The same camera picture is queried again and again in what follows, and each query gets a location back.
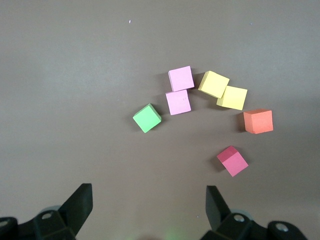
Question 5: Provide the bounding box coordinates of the magenta red foam cube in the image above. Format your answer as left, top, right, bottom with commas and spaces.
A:
216, 145, 249, 178

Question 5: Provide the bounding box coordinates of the pink foam cube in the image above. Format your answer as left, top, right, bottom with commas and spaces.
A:
167, 65, 195, 93
165, 89, 192, 116

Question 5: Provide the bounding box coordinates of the brown table cover sheet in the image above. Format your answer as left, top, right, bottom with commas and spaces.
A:
0, 0, 320, 240

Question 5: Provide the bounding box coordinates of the yellow foam cube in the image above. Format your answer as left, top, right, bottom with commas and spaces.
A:
216, 85, 248, 111
197, 70, 230, 99

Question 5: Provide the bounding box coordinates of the green foam cube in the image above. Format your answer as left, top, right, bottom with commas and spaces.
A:
132, 103, 162, 134

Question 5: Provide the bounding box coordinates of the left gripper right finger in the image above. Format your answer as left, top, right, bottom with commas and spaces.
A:
201, 185, 309, 240

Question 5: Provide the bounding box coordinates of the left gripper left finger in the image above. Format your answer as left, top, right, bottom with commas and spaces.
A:
0, 183, 94, 240

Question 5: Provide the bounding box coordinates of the orange foam cube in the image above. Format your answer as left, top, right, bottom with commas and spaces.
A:
243, 108, 274, 135

